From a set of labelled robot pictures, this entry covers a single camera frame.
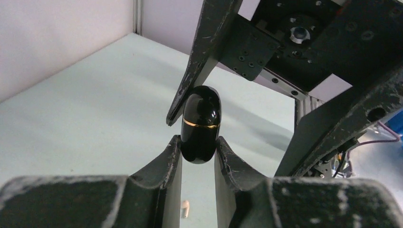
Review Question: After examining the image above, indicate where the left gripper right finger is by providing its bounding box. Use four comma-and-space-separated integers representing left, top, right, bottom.
214, 137, 403, 228

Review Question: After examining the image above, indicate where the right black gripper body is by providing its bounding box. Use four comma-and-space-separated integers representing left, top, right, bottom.
219, 0, 403, 95

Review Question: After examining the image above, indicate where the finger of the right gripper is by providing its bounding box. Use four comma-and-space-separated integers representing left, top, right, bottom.
166, 0, 242, 126
275, 66, 403, 176

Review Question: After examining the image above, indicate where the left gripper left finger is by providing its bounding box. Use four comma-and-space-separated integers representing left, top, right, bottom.
0, 135, 182, 228

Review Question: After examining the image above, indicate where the black earbud charging case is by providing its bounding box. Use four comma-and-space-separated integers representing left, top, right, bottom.
181, 85, 221, 164

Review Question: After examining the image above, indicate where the beige earbud left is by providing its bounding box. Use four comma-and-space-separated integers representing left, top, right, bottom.
181, 200, 190, 219

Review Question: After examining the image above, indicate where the aluminium frame rail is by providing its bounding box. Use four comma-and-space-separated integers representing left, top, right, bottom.
294, 96, 325, 129

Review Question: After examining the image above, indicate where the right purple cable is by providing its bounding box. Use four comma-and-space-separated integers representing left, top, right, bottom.
346, 121, 402, 167

